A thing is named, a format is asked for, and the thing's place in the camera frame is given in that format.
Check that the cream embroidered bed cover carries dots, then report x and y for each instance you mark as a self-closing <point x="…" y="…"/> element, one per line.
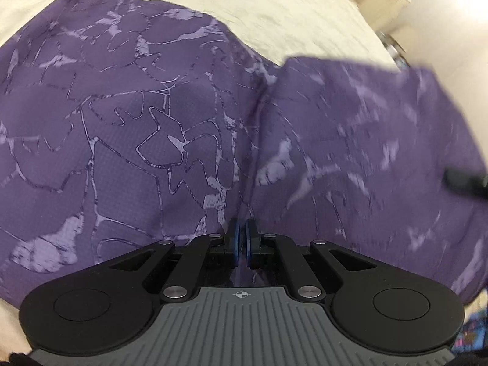
<point x="267" y="3"/>

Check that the purple patterned garment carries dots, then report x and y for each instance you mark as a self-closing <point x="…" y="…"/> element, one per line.
<point x="355" y="155"/>

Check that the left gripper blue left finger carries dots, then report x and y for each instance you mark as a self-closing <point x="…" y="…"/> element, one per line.
<point x="234" y="238"/>

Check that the small items on nightstand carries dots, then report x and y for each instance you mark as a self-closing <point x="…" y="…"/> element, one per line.
<point x="395" y="50"/>

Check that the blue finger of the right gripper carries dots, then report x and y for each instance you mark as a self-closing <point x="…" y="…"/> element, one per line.
<point x="465" y="183"/>

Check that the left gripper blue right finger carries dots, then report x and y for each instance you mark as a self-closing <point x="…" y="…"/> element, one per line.
<point x="252" y="243"/>

